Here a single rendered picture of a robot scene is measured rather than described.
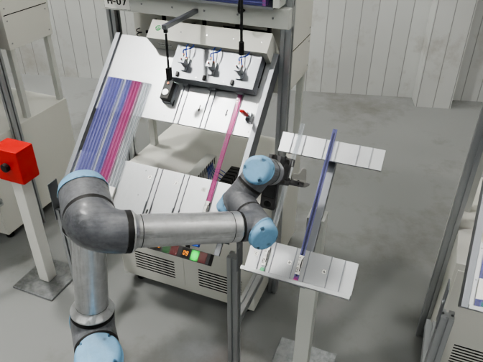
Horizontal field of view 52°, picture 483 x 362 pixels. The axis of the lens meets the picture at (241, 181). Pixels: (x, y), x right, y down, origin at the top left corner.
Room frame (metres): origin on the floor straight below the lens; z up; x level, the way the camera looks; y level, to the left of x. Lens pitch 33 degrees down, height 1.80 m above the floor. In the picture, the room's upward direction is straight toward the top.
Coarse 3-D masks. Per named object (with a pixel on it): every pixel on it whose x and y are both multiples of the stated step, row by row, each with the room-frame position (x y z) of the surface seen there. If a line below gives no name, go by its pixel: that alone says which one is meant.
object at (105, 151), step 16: (112, 80) 1.86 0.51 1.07; (128, 80) 1.84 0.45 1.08; (112, 96) 1.81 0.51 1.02; (128, 96) 1.79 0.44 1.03; (144, 96) 1.77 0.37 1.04; (96, 112) 1.77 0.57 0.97; (112, 112) 1.76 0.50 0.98; (128, 112) 1.74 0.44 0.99; (96, 128) 1.72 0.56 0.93; (112, 128) 1.70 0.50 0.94; (128, 128) 1.69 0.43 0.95; (96, 144) 1.67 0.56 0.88; (112, 144) 1.65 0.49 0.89; (128, 144) 1.64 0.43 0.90; (80, 160) 1.64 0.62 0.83; (96, 160) 1.62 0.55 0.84; (112, 160) 1.61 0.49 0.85; (112, 176) 1.56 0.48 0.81; (112, 192) 1.51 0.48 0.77
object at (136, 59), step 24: (120, 48) 1.97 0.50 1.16; (144, 48) 1.94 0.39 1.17; (120, 72) 1.89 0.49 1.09; (144, 72) 1.86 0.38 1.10; (264, 72) 1.73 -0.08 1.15; (192, 96) 1.73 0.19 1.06; (216, 96) 1.71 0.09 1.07; (168, 120) 1.68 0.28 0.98; (192, 120) 1.66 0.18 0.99; (216, 120) 1.64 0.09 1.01; (240, 120) 1.61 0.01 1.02
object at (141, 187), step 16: (128, 176) 1.55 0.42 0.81; (144, 176) 1.54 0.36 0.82; (160, 176) 1.52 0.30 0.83; (176, 176) 1.51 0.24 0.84; (192, 176) 1.50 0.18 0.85; (128, 192) 1.51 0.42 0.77; (144, 192) 1.49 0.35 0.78; (160, 192) 1.48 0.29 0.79; (176, 192) 1.46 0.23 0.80; (192, 192) 1.45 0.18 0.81; (128, 208) 1.46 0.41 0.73; (144, 208) 1.44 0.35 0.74; (160, 208) 1.43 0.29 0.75; (176, 208) 1.42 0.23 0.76; (192, 208) 1.41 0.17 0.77; (208, 208) 1.40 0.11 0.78
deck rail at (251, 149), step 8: (272, 64) 1.74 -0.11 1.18; (272, 72) 1.71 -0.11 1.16; (272, 80) 1.71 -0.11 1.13; (264, 88) 1.67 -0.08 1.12; (272, 88) 1.71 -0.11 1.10; (264, 96) 1.65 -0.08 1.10; (264, 104) 1.63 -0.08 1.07; (264, 112) 1.64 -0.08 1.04; (256, 120) 1.59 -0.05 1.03; (264, 120) 1.64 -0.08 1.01; (256, 128) 1.57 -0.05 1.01; (256, 136) 1.56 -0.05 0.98; (248, 144) 1.53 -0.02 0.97; (256, 144) 1.56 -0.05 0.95; (248, 152) 1.50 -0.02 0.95; (240, 168) 1.47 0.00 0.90
